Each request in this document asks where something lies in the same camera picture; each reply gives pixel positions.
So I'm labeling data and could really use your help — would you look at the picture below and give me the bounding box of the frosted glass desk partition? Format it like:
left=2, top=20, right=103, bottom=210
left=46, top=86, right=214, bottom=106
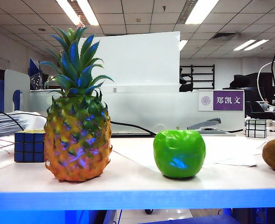
left=28, top=89, right=246, bottom=136

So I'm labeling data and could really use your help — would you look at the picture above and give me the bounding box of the white file holder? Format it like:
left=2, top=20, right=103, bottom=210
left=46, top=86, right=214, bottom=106
left=4, top=69, right=31, bottom=112

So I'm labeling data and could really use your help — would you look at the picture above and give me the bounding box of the colourful Rubik's cube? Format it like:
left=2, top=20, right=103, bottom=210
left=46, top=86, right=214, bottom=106
left=14, top=129, right=46, bottom=163

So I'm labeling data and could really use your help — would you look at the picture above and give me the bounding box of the black office chair with headrest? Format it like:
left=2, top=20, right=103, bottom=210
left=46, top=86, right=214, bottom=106
left=179, top=67, right=194, bottom=92

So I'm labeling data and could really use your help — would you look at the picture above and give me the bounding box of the black swivel chair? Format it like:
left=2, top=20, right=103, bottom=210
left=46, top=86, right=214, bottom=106
left=245, top=100, right=275, bottom=119

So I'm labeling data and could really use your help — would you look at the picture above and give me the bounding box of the small white paper sheet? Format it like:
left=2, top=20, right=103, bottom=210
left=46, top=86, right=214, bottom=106
left=201, top=139, right=266, bottom=167

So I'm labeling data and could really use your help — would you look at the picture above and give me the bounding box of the white USB cable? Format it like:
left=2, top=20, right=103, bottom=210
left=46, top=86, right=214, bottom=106
left=256, top=58, right=275, bottom=109

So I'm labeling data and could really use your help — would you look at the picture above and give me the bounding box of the ceiling light fixture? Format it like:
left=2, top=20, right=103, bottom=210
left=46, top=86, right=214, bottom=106
left=179, top=39, right=189, bottom=52
left=233, top=39, right=270, bottom=52
left=177, top=0, right=220, bottom=25
left=55, top=0, right=100, bottom=27

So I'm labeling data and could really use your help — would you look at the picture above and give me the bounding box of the grey stapler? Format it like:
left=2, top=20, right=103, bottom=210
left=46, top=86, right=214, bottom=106
left=186, top=117, right=222, bottom=131

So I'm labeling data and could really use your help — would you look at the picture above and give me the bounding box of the plastic pineapple with green crown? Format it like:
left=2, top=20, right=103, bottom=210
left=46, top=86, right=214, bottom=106
left=39, top=26, right=115, bottom=183

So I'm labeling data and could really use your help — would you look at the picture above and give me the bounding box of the stack of printed paper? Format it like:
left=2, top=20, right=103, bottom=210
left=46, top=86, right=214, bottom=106
left=0, top=112, right=29, bottom=140

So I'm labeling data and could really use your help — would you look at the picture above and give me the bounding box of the black wall rack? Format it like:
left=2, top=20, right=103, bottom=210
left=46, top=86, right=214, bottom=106
left=181, top=64, right=216, bottom=90

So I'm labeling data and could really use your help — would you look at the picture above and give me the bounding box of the thick black monitor cable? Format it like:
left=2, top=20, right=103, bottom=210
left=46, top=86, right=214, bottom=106
left=110, top=121, right=157, bottom=136

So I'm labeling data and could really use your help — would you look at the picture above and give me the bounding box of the silver mirror cube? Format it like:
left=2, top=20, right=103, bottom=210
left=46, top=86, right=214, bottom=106
left=245, top=119, right=268, bottom=139

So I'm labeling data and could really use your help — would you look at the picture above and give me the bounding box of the thin black cable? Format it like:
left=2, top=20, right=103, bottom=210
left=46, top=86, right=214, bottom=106
left=0, top=109, right=48, bottom=150

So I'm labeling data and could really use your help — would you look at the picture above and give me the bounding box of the white AOC monitor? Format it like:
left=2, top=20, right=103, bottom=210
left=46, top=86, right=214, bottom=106
left=79, top=30, right=181, bottom=93

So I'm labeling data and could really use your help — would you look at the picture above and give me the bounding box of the purple and white name plate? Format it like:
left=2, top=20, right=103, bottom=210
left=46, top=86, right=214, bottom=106
left=198, top=89, right=245, bottom=112

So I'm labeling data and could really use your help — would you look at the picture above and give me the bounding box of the green plastic apple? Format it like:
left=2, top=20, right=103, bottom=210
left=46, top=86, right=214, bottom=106
left=152, top=126, right=206, bottom=180

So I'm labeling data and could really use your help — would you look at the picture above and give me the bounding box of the black dotted board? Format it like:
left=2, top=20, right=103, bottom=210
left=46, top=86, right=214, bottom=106
left=29, top=57, right=49, bottom=91

